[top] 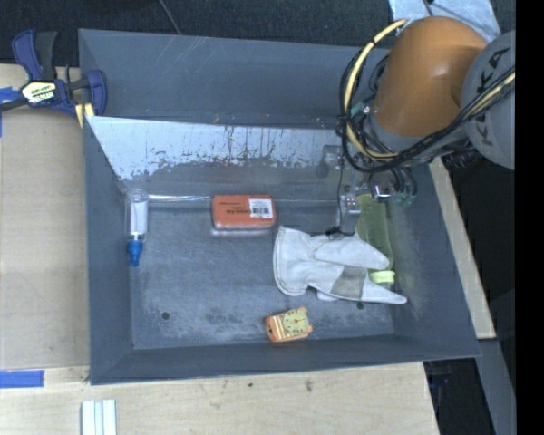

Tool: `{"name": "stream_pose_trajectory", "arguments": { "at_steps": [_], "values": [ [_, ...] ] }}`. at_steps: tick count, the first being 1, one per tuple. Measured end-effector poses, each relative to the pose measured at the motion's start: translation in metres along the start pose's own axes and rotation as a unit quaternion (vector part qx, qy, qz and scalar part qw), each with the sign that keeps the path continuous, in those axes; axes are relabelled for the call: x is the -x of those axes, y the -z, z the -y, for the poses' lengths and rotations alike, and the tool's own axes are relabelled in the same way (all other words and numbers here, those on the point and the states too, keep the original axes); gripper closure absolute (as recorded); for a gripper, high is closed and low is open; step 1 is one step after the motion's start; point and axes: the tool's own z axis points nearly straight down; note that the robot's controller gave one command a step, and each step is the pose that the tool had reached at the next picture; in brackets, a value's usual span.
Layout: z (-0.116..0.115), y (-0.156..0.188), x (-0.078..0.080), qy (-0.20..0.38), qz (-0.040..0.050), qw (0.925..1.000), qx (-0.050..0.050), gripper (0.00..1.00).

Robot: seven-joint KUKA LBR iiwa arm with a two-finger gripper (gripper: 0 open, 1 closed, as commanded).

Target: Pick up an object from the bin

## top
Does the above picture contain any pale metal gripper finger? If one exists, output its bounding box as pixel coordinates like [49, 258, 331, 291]
[335, 193, 363, 237]
[319, 144, 346, 179]

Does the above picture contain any yellow-green clear bottle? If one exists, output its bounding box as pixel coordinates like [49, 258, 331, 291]
[355, 192, 397, 285]

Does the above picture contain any clear bottle with blue cap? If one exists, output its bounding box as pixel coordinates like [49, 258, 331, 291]
[123, 188, 151, 268]

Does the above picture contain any grey metal bin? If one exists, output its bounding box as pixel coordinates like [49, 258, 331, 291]
[76, 28, 482, 386]

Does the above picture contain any pale wood board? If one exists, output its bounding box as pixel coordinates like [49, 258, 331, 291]
[0, 101, 498, 372]

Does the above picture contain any orange toy clock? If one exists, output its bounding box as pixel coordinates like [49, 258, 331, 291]
[264, 305, 315, 344]

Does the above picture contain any orange box with white label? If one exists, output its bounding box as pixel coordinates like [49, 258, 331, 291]
[210, 193, 277, 231]

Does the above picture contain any white work glove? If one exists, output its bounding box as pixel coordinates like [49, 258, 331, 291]
[271, 225, 409, 305]

